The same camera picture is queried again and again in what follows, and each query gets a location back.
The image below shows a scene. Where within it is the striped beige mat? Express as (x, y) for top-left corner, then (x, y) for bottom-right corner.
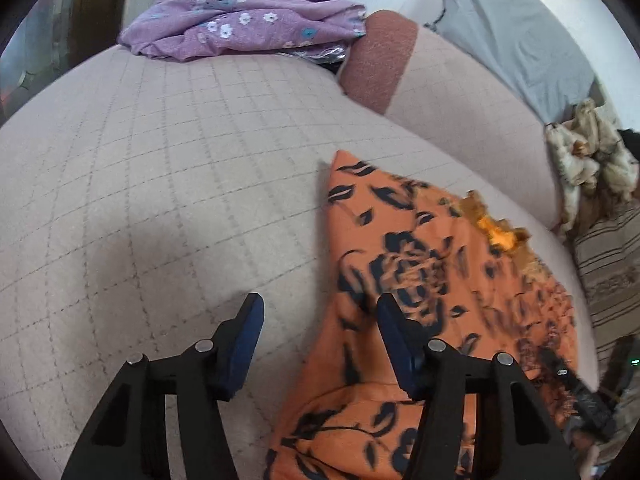
(570, 200), (640, 361)

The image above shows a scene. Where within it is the orange black floral cloth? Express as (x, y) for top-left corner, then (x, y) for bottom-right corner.
(262, 149), (583, 480)

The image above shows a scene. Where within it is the dark patterned cloth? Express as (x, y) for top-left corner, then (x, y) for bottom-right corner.
(280, 45), (351, 73)

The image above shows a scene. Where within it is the beige checked blanket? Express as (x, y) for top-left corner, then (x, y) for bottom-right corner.
(0, 42), (601, 480)

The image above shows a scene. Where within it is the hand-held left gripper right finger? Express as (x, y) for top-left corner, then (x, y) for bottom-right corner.
(376, 292), (581, 480)

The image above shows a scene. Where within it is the grey pillow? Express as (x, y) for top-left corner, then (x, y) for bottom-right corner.
(425, 0), (598, 126)

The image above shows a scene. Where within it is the cream patterned crumpled cloth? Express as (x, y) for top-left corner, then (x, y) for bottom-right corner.
(544, 97), (640, 233)

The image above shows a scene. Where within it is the purple floral cloth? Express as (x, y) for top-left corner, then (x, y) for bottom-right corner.
(117, 0), (368, 63)

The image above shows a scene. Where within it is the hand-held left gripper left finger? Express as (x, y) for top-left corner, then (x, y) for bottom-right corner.
(60, 292), (266, 480)

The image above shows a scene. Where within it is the beige cushion with brown band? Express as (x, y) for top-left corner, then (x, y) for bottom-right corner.
(336, 9), (566, 231)

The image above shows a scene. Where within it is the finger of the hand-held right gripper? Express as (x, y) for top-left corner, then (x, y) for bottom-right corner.
(539, 349), (618, 442)

